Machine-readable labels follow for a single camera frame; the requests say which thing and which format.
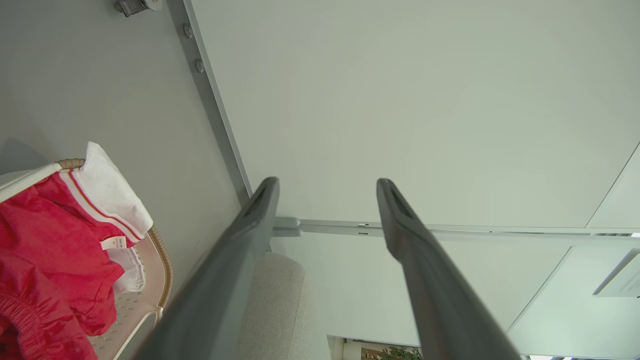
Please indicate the white laundry basket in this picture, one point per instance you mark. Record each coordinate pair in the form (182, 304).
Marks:
(145, 300)

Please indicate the grey partition base rail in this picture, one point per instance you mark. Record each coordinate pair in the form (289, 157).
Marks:
(210, 90)

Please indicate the red garment with elastic waistband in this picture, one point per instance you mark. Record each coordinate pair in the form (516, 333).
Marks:
(30, 320)

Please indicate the grey couch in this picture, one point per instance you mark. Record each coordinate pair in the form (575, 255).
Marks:
(280, 310)

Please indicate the grey round rail bolt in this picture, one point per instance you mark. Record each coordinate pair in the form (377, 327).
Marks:
(200, 65)
(188, 31)

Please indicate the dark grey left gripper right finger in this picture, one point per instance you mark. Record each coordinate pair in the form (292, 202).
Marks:
(440, 300)

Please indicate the red jersey with striped trim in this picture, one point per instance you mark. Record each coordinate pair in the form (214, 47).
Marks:
(65, 225)

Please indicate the white cloth garment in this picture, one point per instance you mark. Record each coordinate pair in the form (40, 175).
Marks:
(107, 190)

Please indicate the grey metal partition post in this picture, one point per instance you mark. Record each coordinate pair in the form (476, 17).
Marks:
(325, 227)

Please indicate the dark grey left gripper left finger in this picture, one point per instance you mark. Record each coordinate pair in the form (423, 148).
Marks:
(225, 280)

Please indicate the white wall sign plate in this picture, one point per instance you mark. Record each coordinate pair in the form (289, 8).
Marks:
(622, 277)

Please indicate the green potted plant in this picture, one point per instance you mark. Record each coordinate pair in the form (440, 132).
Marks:
(402, 354)

